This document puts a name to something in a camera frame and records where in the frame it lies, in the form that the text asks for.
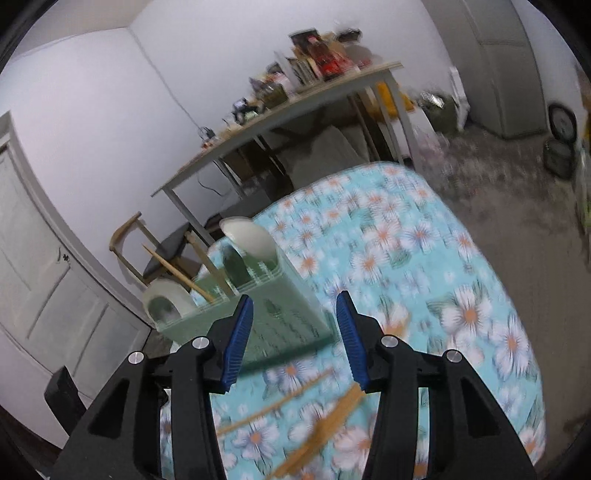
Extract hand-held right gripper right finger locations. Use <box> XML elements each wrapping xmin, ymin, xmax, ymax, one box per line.
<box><xmin>335</xmin><ymin>291</ymin><xmax>539</xmax><ymax>480</ymax></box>

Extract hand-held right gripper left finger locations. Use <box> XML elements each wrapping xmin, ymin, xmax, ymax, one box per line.
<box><xmin>51</xmin><ymin>294</ymin><xmax>254</xmax><ymax>480</ymax></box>

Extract green plastic utensil holder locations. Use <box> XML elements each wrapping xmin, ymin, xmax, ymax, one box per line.
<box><xmin>148</xmin><ymin>240</ymin><xmax>335</xmax><ymax>365</ymax></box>

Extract wooden chopstick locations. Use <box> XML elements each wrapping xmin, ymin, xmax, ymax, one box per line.
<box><xmin>143</xmin><ymin>244</ymin><xmax>218</xmax><ymax>304</ymax></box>
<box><xmin>187</xmin><ymin>233</ymin><xmax>232</xmax><ymax>296</ymax></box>
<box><xmin>272</xmin><ymin>401</ymin><xmax>352</xmax><ymax>480</ymax></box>
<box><xmin>217</xmin><ymin>369</ymin><xmax>334</xmax><ymax>435</ymax></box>
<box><xmin>295</xmin><ymin>385</ymin><xmax>365</xmax><ymax>462</ymax></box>

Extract white ceramic spoon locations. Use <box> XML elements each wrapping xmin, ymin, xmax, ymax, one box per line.
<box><xmin>219</xmin><ymin>217</ymin><xmax>278</xmax><ymax>259</ymax></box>
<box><xmin>142</xmin><ymin>281</ymin><xmax>192</xmax><ymax>326</ymax></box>

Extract white door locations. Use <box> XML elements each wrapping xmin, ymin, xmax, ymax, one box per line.
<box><xmin>0</xmin><ymin>111</ymin><xmax>153</xmax><ymax>384</ymax></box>

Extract wooden chair with dark seat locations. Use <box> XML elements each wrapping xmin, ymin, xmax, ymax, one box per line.
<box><xmin>109</xmin><ymin>211</ymin><xmax>213</xmax><ymax>289</ymax></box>

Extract floral turquoise tablecloth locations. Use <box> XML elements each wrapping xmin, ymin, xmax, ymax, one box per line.
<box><xmin>159</xmin><ymin>161</ymin><xmax>548</xmax><ymax>480</ymax></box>

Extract white plastic bags under table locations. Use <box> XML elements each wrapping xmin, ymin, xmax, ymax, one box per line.
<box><xmin>281</xmin><ymin>127</ymin><xmax>370</xmax><ymax>185</ymax></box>

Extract dark green bag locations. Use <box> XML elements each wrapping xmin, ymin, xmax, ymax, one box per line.
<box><xmin>422</xmin><ymin>92</ymin><xmax>458</xmax><ymax>134</ymax></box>

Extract yellow plastic bag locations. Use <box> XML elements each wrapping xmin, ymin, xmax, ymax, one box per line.
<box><xmin>376</xmin><ymin>83</ymin><xmax>409</xmax><ymax>116</ymax></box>

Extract glass jar of dried goods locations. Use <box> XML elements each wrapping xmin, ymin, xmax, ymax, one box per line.
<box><xmin>263</xmin><ymin>83</ymin><xmax>289</xmax><ymax>109</ymax></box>

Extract long grey side table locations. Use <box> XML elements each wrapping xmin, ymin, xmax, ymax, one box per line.
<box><xmin>151</xmin><ymin>61</ymin><xmax>416</xmax><ymax>241</ymax></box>

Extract white upright appliance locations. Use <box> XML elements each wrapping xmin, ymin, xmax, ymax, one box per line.
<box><xmin>450</xmin><ymin>67</ymin><xmax>472</xmax><ymax>134</ymax></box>

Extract red drink bottle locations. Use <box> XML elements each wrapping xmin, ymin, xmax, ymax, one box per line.
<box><xmin>309</xmin><ymin>37</ymin><xmax>342</xmax><ymax>77</ymax></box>

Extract grey refrigerator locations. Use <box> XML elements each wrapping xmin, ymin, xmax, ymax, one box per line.
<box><xmin>462</xmin><ymin>0</ymin><xmax>561</xmax><ymax>139</ymax></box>

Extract black rice cooker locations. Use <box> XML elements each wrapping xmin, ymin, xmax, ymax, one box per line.
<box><xmin>541</xmin><ymin>104</ymin><xmax>579</xmax><ymax>180</ymax></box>

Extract black box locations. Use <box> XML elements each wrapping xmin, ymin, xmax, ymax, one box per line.
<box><xmin>290</xmin><ymin>30</ymin><xmax>321</xmax><ymax>51</ymax></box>

